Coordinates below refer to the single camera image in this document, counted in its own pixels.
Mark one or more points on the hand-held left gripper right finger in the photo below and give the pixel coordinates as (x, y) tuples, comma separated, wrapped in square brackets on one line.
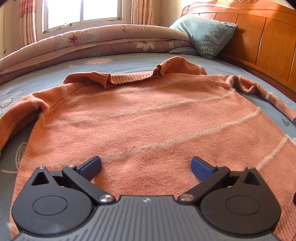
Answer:
[(202, 169)]

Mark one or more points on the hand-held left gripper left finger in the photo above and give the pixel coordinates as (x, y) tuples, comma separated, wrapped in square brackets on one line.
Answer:
[(91, 168)]

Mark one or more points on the orange knit sweater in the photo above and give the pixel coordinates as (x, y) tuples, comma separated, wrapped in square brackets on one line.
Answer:
[(150, 120)]

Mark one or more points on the flat teal pillow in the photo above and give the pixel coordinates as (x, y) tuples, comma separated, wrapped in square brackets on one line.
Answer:
[(182, 51)]

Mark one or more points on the folded pink floral quilt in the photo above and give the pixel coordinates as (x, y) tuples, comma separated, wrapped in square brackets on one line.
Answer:
[(104, 39)]

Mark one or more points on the teal printed pillow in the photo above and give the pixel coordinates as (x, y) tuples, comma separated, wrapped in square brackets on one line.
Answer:
[(208, 34)]

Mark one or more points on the wooden headboard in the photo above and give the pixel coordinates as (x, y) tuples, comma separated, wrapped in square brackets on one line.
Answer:
[(266, 41)]

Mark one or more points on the window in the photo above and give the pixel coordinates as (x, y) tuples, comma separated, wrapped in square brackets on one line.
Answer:
[(85, 11)]

